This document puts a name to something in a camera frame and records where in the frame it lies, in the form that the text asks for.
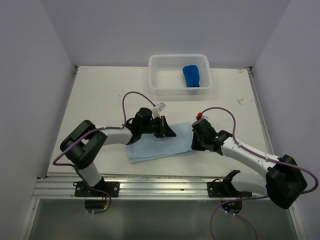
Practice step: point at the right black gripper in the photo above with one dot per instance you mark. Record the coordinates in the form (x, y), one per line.
(194, 146)

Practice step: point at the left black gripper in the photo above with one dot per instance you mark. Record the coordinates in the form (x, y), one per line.
(164, 130)

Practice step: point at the light blue towel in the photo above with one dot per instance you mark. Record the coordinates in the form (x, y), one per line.
(151, 148)

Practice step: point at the dark blue towel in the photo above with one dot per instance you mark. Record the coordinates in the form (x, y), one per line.
(192, 76)

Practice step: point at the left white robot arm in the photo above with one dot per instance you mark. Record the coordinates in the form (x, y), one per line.
(83, 144)

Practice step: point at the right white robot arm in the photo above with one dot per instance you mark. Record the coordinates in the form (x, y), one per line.
(275, 177)

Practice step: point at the white perforated plastic basket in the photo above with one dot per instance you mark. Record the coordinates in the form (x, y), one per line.
(165, 74)

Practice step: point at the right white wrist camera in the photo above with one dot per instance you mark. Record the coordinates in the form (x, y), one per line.
(205, 117)

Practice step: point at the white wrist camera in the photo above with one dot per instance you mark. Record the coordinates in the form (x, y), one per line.
(205, 117)
(156, 110)

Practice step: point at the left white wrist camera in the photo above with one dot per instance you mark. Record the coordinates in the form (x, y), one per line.
(156, 110)

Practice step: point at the aluminium mounting rail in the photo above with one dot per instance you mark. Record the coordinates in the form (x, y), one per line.
(130, 187)

